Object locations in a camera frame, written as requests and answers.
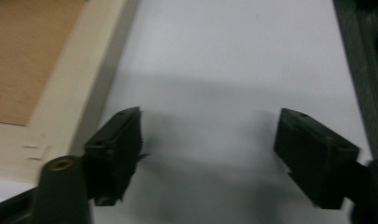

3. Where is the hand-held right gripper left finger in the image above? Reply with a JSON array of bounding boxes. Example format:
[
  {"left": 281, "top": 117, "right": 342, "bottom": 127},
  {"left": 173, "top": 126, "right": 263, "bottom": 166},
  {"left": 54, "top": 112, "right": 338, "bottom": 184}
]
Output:
[{"left": 83, "top": 106, "right": 149, "bottom": 207}]

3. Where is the white table sheet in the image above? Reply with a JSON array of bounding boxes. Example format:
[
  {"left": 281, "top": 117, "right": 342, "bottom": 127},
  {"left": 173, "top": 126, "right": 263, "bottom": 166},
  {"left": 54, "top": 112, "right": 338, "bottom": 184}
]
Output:
[{"left": 0, "top": 0, "right": 375, "bottom": 224}]

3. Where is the metal floor rail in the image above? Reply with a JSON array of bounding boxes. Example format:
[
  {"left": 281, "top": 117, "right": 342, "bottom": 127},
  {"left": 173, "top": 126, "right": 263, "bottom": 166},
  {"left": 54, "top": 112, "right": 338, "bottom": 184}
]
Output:
[{"left": 331, "top": 0, "right": 378, "bottom": 161}]

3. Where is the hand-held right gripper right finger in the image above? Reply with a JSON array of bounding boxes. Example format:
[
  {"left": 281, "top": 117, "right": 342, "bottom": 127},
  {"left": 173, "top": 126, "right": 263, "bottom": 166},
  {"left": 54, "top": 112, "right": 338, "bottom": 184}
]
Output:
[{"left": 273, "top": 107, "right": 361, "bottom": 210}]

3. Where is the pale wooden picture frame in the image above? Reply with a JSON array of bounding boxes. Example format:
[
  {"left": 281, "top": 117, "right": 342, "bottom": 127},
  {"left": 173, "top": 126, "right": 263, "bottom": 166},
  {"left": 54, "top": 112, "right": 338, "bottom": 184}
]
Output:
[{"left": 0, "top": 0, "right": 139, "bottom": 185}]

